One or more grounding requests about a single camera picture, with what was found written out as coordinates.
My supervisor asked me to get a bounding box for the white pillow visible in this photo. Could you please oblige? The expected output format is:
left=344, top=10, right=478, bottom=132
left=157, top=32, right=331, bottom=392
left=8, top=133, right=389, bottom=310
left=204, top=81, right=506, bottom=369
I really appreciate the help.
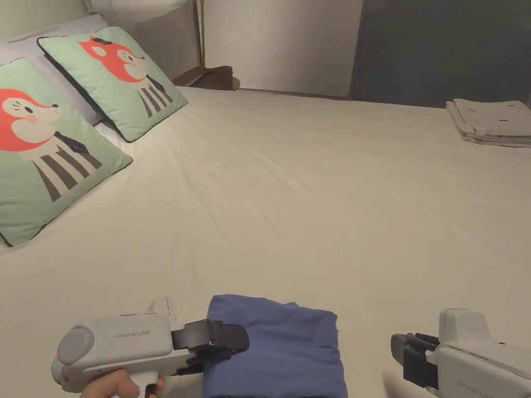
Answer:
left=0, top=13, right=125, bottom=150

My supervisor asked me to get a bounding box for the bed with beige sheet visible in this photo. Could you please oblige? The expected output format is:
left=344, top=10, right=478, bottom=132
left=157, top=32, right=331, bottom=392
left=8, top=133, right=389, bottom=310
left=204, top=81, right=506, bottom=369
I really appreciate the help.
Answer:
left=0, top=84, right=531, bottom=398

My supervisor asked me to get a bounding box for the dark blue garment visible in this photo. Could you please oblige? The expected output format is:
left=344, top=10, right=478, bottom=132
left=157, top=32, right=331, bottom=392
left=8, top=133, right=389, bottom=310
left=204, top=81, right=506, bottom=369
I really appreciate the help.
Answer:
left=202, top=294, right=348, bottom=398

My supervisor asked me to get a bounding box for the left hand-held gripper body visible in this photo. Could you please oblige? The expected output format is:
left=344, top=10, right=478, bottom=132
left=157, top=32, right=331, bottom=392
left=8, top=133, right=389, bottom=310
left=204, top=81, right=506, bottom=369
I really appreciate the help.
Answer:
left=51, top=296, right=208, bottom=398

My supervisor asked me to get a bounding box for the green fox print cushion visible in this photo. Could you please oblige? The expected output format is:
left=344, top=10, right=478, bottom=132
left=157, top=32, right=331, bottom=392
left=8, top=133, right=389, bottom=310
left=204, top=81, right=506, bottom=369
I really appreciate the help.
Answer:
left=36, top=26, right=189, bottom=144
left=0, top=57, right=134, bottom=248

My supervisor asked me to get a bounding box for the brown bedside table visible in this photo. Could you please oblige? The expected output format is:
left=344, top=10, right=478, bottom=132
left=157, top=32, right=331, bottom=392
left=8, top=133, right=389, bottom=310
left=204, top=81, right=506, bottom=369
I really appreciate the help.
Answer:
left=171, top=65, right=241, bottom=92

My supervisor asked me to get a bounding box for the person's left hand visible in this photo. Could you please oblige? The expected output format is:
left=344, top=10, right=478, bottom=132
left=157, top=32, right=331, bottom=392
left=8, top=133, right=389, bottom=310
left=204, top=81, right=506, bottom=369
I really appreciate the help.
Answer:
left=78, top=368, right=165, bottom=398

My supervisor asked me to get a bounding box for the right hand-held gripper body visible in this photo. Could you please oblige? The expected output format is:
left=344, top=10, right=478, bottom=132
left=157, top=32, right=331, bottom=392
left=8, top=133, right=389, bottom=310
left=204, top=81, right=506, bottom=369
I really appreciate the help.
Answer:
left=425, top=307, right=531, bottom=398

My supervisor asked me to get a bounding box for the folded white cloth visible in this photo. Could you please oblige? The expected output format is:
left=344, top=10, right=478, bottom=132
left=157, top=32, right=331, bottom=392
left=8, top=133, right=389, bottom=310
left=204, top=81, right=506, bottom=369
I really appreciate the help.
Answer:
left=445, top=98, right=531, bottom=149

